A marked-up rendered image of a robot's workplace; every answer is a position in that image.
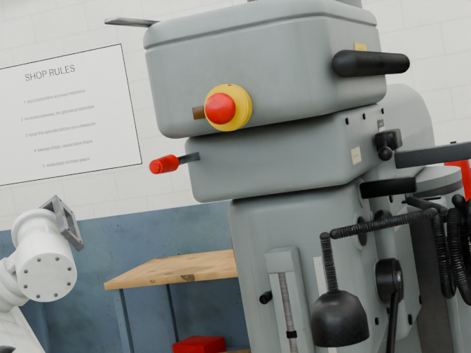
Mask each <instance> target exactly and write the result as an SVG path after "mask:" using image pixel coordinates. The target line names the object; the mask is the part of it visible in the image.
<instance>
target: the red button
mask: <svg viewBox="0 0 471 353"><path fill-rule="evenodd" d="M235 113H236V105H235V102H234V101H233V99H232V98H231V97H230V96H229V95H227V94H226V93H222V92H218V93H214V94H213V95H211V96H210V97H209V98H208V99H207V101H206V103H205V114H206V116H207V118H208V119H209V120H210V121H211V122H212V123H214V124H217V125H223V124H226V123H228V122H230V121H231V120H232V119H233V117H234V115H235Z"/></svg>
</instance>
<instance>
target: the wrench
mask: <svg viewBox="0 0 471 353"><path fill-rule="evenodd" d="M157 22H162V21H157V20H144V19H137V18H124V17H112V18H107V19H104V23H105V24H106V25H120V26H129V27H145V28H149V27H150V26H151V25H154V24H156V23H157Z"/></svg>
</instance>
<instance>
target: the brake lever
mask: <svg viewBox="0 0 471 353"><path fill-rule="evenodd" d="M197 160H200V154H199V152H195V153H190V154H187V155H182V156H179V157H176V156H175V155H173V154H169V155H165V156H163V157H161V158H157V159H155V160H152V161H151V162H150V164H149V169H150V171H151V173H153V174H163V173H167V172H173V171H175V170H177V168H178V167H179V165H183V164H186V163H189V162H193V161H197Z"/></svg>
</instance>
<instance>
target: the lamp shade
mask: <svg viewBox="0 0 471 353"><path fill-rule="evenodd" d="M310 327H311V332H312V337H313V344H314V345H316V346H318V347H345V346H349V345H354V344H357V343H359V342H362V341H365V340H366V339H368V338H369V336H370V334H369V326H368V321H367V314H366V312H365V311H364V308H363V306H362V304H361V302H360V300H359V298H358V297H357V296H355V295H353V294H351V293H349V292H347V291H342V290H338V291H337V292H326V293H324V294H322V295H321V296H320V297H319V298H318V299H317V300H316V301H315V302H314V303H313V307H312V312H311V317H310Z"/></svg>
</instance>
